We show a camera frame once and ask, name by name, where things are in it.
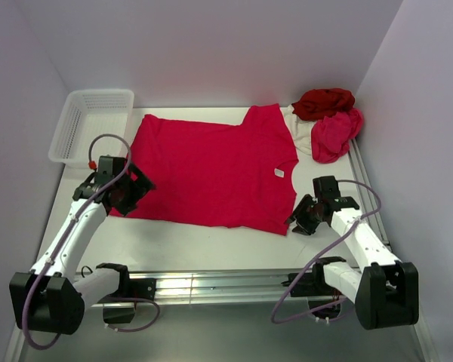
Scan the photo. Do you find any bright red t-shirt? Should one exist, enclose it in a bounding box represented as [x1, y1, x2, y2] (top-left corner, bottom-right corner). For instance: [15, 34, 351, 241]
[128, 104, 298, 235]

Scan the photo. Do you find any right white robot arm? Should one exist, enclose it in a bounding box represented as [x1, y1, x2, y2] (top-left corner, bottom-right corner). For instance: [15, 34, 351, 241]
[281, 176, 419, 330]

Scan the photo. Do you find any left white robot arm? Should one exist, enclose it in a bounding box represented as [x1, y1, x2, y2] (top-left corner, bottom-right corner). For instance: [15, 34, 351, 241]
[9, 156, 155, 337]

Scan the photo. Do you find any pink t-shirt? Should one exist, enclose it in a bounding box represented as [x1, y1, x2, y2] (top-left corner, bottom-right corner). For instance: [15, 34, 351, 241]
[311, 109, 364, 164]

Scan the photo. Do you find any white plastic mesh basket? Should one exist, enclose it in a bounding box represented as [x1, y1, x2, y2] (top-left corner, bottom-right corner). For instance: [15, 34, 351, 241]
[48, 89, 137, 168]

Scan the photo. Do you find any white t-shirt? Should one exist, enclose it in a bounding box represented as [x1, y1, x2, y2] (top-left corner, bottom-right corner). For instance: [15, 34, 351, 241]
[282, 105, 316, 155]

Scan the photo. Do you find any dark red t-shirt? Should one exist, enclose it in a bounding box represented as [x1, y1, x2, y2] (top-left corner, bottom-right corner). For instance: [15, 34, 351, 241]
[291, 88, 355, 121]

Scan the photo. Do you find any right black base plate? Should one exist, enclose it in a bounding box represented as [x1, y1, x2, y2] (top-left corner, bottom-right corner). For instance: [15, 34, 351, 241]
[289, 272, 321, 298]

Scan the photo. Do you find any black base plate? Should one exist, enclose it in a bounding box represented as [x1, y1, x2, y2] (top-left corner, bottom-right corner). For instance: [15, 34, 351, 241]
[125, 278, 156, 301]
[289, 272, 321, 298]

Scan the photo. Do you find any aluminium mounting rail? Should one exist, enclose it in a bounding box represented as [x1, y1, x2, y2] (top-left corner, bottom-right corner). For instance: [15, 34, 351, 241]
[20, 266, 418, 310]

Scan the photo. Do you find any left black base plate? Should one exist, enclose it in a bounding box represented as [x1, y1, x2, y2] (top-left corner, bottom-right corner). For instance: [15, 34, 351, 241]
[125, 278, 156, 301]

